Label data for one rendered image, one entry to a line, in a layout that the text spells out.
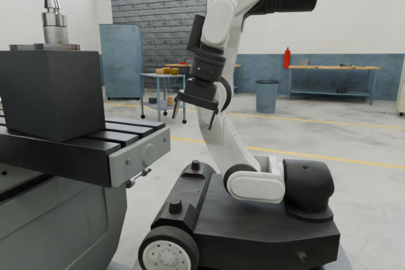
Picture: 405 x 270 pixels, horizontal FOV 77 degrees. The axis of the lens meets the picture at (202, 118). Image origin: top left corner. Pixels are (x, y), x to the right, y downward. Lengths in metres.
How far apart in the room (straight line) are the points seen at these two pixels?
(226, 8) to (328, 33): 7.39
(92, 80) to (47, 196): 0.49
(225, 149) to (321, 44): 7.17
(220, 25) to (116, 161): 0.40
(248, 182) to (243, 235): 0.17
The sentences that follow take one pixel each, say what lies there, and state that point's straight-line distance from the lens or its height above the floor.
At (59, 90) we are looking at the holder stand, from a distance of 0.59.
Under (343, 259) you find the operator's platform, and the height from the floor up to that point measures 0.40.
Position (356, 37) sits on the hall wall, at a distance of 8.08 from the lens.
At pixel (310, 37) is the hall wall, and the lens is 7.99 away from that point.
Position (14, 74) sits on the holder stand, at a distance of 0.70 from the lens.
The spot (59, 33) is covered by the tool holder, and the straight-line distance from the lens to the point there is 0.64.
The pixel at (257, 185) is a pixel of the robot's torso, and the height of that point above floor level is 0.70.
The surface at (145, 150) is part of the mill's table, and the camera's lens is 0.59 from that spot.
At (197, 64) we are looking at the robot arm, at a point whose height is 1.12.
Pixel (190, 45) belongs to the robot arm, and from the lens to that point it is 0.71.
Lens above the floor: 1.14
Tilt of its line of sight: 14 degrees down
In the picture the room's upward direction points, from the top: straight up
